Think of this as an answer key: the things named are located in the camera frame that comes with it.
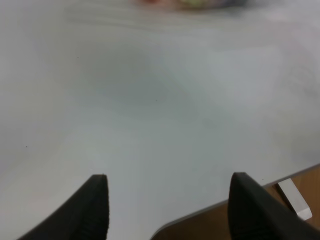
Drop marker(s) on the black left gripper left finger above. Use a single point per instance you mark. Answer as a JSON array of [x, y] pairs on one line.
[[84, 216]]

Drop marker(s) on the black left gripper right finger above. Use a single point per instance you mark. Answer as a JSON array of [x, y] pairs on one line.
[[253, 214]]

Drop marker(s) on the clear zip bag blue zipper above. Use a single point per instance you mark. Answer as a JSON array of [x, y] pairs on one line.
[[194, 4]]

